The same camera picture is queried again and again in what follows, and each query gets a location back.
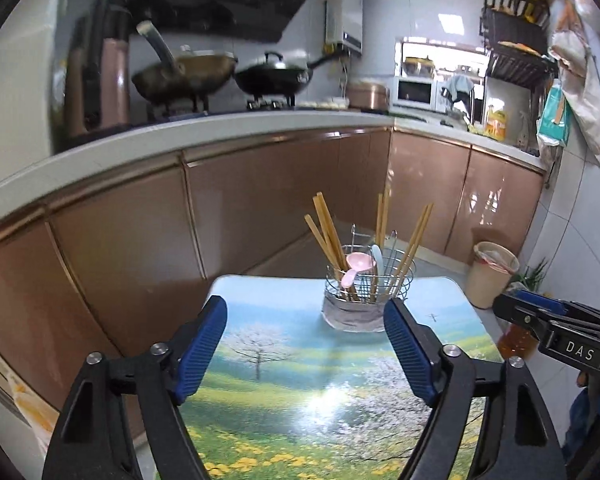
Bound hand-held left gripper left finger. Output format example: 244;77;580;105
42;295;228;480

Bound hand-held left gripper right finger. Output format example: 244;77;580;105
383;297;569;480

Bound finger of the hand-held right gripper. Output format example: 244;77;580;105
493;293;600;336
517;288;600;322

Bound wire utensil holder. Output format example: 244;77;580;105
322;224;417;334

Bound pink ceramic spoon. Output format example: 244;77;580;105
339;253;372;289

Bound green onions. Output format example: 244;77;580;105
509;257;551;292

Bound orange oil jug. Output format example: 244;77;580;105
497;322;539;362

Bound beige trash bin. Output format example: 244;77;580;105
464;241;521;309

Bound grey cloth wrap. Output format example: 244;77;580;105
322;289;387;334

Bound yellow oil bottle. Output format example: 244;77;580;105
482;104;509;141

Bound teal package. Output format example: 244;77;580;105
537;79;574;149

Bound white kitchen countertop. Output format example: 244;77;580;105
0;106;549;232

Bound white hanging plastic bags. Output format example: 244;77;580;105
549;0;600;167

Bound hanging towel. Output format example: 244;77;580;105
442;73;474;106

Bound white microwave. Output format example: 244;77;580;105
390;74;444;114

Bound gas stove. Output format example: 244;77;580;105
144;92;302;124

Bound yellow pot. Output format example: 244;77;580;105
402;57;436;79

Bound copper rice cooker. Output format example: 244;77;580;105
347;79;391;111

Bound bronze wok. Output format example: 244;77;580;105
131;19;239;107

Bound black wok with lid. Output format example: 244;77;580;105
234;49;342;99

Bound white refrigerator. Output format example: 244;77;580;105
0;0;77;192

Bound white water heater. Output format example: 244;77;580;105
324;0;365;57

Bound black wall rack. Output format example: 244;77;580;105
481;0;559;94

